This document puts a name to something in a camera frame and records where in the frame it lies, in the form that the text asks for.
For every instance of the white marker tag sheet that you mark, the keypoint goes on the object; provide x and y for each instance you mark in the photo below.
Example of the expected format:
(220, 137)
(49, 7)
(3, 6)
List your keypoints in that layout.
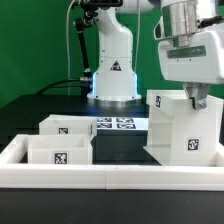
(122, 123)

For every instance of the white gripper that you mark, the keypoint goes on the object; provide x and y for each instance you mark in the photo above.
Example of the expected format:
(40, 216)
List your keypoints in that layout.
(201, 62)

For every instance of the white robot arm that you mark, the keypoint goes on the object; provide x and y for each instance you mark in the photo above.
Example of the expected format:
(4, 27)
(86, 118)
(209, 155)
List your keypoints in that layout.
(115, 81)

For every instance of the white front drawer tray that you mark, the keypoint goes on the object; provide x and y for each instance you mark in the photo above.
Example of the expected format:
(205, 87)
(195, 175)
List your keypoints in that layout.
(60, 149)

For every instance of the white U-shaped border frame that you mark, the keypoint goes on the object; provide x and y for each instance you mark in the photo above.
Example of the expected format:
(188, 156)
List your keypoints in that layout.
(17, 172)

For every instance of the white drawer tray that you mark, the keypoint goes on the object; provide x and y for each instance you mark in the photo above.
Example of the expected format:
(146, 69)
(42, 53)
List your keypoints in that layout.
(66, 124)
(60, 149)

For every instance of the white drawer cabinet box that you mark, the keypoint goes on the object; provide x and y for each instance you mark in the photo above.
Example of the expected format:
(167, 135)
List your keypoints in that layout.
(179, 135)

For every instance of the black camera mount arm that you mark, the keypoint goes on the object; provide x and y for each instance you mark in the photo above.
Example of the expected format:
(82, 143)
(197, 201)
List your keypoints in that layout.
(90, 8)

